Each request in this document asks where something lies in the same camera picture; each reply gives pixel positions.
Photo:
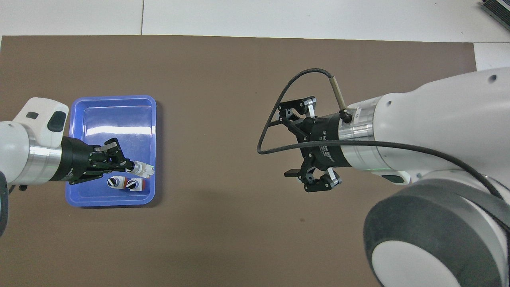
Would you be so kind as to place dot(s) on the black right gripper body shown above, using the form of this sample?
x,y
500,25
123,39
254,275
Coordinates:
x,y
324,141

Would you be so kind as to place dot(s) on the red-base rotary switch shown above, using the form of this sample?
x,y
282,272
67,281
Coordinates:
x,y
135,185
115,182

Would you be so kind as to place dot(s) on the brown table mat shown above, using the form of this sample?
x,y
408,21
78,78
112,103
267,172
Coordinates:
x,y
219,239

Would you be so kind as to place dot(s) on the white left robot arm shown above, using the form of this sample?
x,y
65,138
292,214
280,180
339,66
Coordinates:
x,y
24,151

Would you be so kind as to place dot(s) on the blue plastic tray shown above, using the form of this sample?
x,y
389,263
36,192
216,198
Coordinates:
x,y
119,119

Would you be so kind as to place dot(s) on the black ribbed device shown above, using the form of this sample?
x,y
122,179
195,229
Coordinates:
x,y
498,8

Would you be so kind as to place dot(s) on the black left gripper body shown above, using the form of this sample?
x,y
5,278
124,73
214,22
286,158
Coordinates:
x,y
77,161

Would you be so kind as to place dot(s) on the green-base rotary switch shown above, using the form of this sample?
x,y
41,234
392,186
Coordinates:
x,y
144,169

